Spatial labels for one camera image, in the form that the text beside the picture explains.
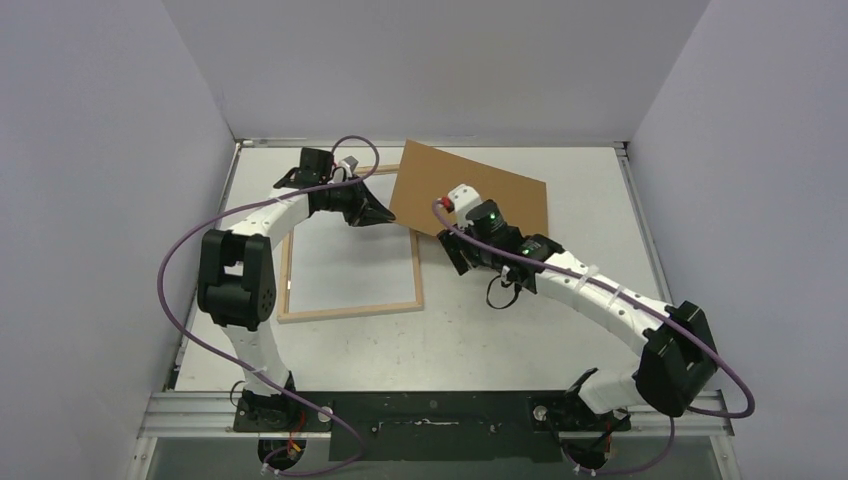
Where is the aluminium front rail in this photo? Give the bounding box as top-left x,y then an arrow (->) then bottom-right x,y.
135,389 -> 735,440

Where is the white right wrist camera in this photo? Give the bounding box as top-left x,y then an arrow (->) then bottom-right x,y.
441,184 -> 483,220

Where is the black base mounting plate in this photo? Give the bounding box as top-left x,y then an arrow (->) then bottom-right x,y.
232,390 -> 631,463

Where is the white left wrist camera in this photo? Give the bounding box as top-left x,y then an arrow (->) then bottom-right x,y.
338,156 -> 359,178

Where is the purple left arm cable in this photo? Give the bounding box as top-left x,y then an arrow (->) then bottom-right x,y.
156,135 -> 382,479

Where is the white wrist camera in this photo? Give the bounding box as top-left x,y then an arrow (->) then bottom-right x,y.
338,156 -> 359,178
441,184 -> 483,220

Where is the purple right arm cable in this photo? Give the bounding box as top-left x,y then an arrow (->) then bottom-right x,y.
431,198 -> 758,477

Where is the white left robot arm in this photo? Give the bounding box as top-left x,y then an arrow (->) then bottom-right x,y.
197,148 -> 395,431

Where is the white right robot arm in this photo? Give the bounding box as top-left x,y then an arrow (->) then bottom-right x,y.
432,189 -> 720,429

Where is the glossy photo print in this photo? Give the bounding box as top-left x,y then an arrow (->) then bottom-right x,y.
288,173 -> 419,314

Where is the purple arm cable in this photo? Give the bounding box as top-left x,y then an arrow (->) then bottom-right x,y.
156,135 -> 382,479
431,198 -> 758,477

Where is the white wooden picture frame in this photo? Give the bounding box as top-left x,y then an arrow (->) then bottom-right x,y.
276,164 -> 425,325

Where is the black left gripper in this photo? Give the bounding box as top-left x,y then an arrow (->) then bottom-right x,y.
320,174 -> 395,228

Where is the brown cardboard backing board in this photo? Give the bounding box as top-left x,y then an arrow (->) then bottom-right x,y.
388,139 -> 550,238

